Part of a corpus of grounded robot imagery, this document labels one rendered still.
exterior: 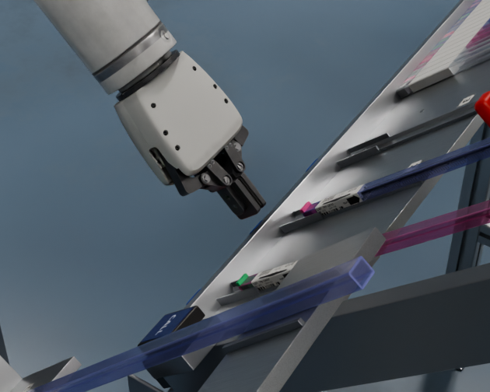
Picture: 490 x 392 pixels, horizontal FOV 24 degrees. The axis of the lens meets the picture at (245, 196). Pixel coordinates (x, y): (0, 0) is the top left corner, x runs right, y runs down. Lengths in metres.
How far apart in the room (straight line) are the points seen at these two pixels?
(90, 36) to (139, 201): 1.12
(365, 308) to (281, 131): 1.54
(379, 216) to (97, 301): 1.10
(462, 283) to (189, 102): 0.45
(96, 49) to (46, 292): 1.01
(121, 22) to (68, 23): 0.05
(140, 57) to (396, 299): 0.41
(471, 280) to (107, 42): 0.48
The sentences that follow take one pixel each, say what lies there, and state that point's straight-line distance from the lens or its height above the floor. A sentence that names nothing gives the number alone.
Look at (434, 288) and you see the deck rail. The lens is 0.74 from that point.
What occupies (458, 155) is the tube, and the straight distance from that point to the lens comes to 0.94.
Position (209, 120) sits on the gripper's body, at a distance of 1.10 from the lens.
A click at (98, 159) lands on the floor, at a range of 2.26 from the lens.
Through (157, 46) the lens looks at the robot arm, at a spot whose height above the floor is 0.88.
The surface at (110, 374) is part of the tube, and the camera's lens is 0.76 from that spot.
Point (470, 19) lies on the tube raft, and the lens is 1.34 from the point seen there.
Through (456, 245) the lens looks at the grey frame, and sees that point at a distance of 1.76.
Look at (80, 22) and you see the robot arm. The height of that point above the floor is 0.90.
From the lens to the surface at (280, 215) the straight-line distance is 1.11.
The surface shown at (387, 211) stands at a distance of 0.96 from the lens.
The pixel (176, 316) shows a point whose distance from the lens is 0.93.
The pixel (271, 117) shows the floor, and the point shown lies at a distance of 2.33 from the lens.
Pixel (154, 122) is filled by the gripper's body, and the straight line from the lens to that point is 1.07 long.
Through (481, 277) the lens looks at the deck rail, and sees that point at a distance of 0.71.
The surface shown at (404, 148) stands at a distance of 1.09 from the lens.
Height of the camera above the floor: 1.52
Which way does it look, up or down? 45 degrees down
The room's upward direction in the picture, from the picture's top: straight up
